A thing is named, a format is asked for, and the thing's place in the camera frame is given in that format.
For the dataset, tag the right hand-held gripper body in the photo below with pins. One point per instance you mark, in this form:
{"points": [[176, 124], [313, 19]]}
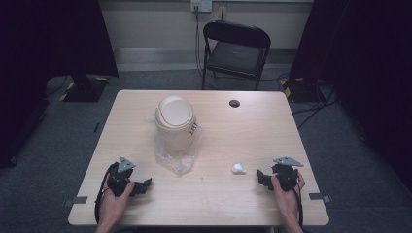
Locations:
{"points": [[286, 176]]}

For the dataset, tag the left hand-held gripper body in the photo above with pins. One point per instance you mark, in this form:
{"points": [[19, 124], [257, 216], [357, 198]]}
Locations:
{"points": [[120, 174]]}

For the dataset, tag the white paper ball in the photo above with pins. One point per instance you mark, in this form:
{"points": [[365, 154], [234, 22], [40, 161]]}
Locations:
{"points": [[238, 168]]}

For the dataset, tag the beige swing-lid trash can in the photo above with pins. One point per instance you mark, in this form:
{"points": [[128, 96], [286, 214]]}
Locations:
{"points": [[175, 123]]}

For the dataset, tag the person's right hand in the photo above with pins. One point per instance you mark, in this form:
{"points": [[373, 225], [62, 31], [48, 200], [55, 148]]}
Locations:
{"points": [[286, 200]]}

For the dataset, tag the person's left hand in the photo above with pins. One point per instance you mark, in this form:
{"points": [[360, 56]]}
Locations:
{"points": [[113, 204]]}

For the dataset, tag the clear plastic bag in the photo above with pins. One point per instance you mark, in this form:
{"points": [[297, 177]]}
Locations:
{"points": [[176, 161]]}

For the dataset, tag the grey tape strip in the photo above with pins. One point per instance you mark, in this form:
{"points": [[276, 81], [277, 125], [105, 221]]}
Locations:
{"points": [[76, 200], [320, 196]]}

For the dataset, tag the black stand base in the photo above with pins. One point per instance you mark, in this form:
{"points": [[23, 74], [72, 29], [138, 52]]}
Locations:
{"points": [[301, 90], [85, 89]]}

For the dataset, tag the black folding chair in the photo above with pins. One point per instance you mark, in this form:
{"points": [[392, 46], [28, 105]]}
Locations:
{"points": [[234, 55]]}

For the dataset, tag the dark curtain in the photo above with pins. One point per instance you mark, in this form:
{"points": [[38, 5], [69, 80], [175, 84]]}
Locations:
{"points": [[48, 48], [366, 64]]}

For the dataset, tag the white wall outlet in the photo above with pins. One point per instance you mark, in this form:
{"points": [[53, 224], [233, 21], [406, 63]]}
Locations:
{"points": [[201, 5]]}

